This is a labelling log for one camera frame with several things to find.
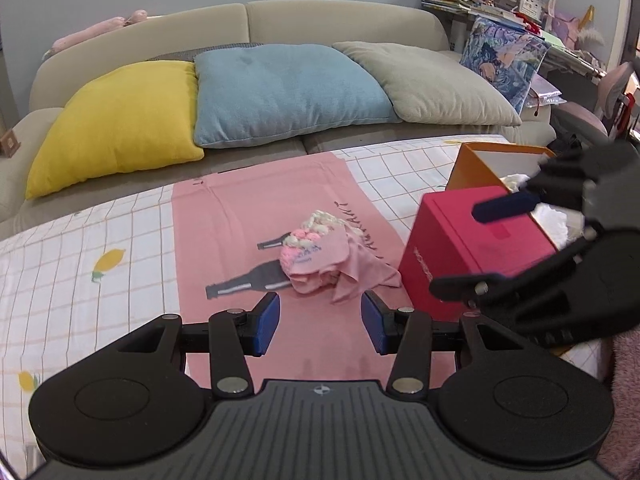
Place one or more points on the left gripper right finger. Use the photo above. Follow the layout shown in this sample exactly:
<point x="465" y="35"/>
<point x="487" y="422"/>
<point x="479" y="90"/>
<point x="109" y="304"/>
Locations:
<point x="406" y="334"/>

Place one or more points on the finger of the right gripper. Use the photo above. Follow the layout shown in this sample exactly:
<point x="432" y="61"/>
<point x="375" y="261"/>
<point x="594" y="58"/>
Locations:
<point x="532" y="282"/>
<point x="505" y="207"/>

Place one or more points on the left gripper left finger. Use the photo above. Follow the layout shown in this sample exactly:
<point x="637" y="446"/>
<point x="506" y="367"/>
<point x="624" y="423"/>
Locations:
<point x="235" y="334"/>

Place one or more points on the pink cloth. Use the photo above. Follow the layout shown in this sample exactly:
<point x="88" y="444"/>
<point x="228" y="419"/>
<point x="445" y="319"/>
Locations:
<point x="342" y="262"/>

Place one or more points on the pink white crochet item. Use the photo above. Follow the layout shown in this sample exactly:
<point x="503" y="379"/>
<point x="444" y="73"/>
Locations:
<point x="318" y="225"/>

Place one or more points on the orange cardboard box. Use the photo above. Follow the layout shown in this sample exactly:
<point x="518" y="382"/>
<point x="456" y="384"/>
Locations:
<point x="481" y="164"/>

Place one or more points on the magenta box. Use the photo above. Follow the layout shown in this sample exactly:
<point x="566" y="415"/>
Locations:
<point x="445" y="240"/>

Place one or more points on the white plastic bag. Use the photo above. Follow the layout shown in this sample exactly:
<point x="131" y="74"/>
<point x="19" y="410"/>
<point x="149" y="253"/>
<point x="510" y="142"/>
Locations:
<point x="562" y="226"/>

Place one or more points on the pink chair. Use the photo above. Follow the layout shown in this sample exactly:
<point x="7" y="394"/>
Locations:
<point x="612" y="101"/>

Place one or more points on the beige pillow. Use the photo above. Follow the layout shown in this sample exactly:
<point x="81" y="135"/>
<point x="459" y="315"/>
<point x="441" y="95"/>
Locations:
<point x="428" y="87"/>

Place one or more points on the checkered lemon tablecloth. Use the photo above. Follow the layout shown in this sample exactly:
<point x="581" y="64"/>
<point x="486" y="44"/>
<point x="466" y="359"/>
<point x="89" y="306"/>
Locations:
<point x="73" y="285"/>

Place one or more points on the yellow pillow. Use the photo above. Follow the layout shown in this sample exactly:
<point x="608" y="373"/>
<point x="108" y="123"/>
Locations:
<point x="139" y="117"/>

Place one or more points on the blue pillow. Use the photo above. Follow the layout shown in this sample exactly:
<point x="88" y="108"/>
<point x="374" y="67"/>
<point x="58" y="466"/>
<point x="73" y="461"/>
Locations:
<point x="258" y="95"/>

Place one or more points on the beige sofa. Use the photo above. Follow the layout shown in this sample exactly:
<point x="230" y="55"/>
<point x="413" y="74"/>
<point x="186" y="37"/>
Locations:
<point x="261" y="22"/>

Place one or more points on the small brown object on armrest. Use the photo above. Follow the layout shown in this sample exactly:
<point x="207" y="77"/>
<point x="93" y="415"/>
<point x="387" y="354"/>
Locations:
<point x="9" y="144"/>

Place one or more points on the pink plush on sofa back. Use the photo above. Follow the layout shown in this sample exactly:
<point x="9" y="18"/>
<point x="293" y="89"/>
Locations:
<point x="93" y="31"/>

